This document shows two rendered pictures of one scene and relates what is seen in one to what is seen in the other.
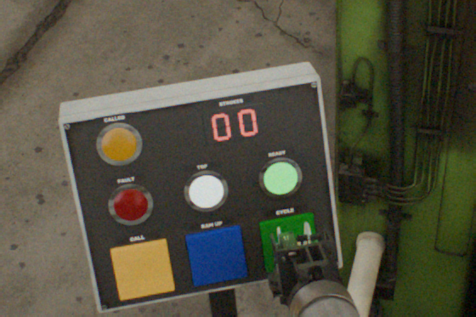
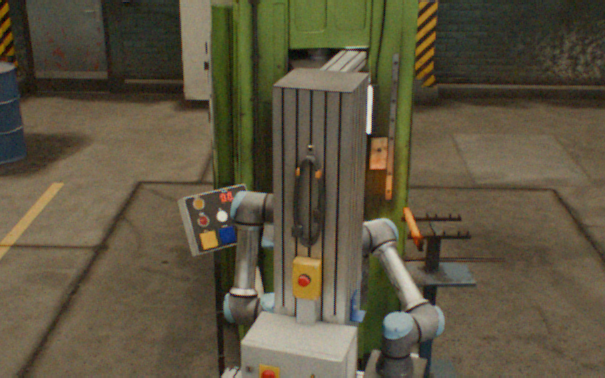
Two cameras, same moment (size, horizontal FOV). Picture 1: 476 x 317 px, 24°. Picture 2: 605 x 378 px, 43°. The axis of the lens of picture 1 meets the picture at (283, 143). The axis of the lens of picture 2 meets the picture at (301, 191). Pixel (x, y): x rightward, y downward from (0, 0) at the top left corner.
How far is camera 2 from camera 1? 2.64 m
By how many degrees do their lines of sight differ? 33
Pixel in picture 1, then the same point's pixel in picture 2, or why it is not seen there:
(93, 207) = (194, 222)
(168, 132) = (210, 199)
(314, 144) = not seen: hidden behind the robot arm
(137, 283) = (208, 243)
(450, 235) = not seen: hidden behind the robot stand
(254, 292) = (201, 347)
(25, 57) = (68, 304)
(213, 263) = (227, 236)
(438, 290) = not seen: hidden behind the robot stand
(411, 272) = (269, 281)
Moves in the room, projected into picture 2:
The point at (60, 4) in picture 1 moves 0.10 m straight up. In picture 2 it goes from (75, 286) to (74, 273)
